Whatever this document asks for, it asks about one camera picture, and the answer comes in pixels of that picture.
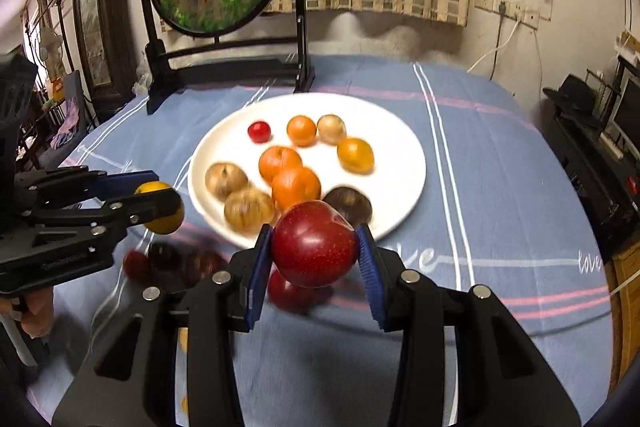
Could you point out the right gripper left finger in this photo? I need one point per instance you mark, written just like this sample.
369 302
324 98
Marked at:
233 297

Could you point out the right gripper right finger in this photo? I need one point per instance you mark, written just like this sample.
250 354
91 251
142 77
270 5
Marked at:
399 298

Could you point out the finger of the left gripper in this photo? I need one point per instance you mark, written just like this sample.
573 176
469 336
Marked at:
123 213
63 187

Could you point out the yellow green tomato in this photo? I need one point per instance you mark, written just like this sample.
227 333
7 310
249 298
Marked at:
168 213

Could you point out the dark maroon plum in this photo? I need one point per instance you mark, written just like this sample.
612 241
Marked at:
201 266

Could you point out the dark red plum back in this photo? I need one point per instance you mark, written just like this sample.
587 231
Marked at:
136 267

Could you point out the dark red plum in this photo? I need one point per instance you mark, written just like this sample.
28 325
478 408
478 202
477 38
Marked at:
136 267
313 246

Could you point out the dark purple plum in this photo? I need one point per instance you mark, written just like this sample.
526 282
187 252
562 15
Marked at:
165 258

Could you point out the beige brown sapodilla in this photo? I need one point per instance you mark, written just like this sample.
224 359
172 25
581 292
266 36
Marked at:
247 210

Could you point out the large brown sapodilla fruit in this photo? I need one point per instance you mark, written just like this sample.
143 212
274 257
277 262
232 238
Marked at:
224 178

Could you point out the dark purple passion fruit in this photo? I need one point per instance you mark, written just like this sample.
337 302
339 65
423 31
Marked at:
351 204

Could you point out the white oval plate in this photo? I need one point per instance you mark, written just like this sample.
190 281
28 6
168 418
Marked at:
394 186

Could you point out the large orange mandarin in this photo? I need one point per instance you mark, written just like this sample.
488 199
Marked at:
292 186

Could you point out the small orange mandarin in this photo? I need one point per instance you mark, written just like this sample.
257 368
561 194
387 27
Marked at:
275 159

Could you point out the yellow orange tomato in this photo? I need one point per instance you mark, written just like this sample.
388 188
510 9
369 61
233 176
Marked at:
355 155

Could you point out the small red tomato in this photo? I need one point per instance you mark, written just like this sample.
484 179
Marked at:
259 132

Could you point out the beige fruit plate back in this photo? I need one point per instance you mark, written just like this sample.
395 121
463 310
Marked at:
331 129

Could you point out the orange persimmon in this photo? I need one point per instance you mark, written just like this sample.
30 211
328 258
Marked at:
301 131

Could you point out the person's left hand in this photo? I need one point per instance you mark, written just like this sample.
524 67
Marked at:
37 320

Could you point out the dark wooden cabinet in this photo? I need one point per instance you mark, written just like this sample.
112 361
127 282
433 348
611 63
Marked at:
106 50

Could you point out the black metal shelf rack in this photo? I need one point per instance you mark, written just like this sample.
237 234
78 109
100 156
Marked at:
600 158

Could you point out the computer monitor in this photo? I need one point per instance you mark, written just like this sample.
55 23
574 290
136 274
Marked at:
626 116

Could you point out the white wall power strip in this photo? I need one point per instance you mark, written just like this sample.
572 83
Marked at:
512 10

